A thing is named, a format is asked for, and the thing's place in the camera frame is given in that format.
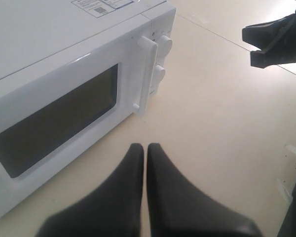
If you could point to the white microwave door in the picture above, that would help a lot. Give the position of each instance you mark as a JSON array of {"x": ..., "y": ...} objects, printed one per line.
[{"x": 49, "y": 122}]

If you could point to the blue white label sticker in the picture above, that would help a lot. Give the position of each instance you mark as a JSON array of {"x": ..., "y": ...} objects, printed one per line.
[{"x": 99, "y": 8}]

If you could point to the upper white control knob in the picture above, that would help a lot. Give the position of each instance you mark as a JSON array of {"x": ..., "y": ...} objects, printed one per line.
[{"x": 164, "y": 46}]

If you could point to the white microwave oven body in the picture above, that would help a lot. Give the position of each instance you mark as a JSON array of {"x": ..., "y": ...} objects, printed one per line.
[{"x": 33, "y": 30}]

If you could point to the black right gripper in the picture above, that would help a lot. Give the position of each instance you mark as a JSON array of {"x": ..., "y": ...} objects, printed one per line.
[{"x": 278, "y": 52}]

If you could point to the lower white timer knob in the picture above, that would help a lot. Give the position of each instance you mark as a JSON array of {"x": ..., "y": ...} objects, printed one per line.
[{"x": 158, "y": 74}]

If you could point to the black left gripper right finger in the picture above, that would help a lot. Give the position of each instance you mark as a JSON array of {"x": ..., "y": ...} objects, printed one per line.
[{"x": 177, "y": 208}]

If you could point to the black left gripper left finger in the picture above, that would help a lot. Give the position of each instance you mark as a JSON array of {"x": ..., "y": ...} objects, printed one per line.
[{"x": 111, "y": 210}]

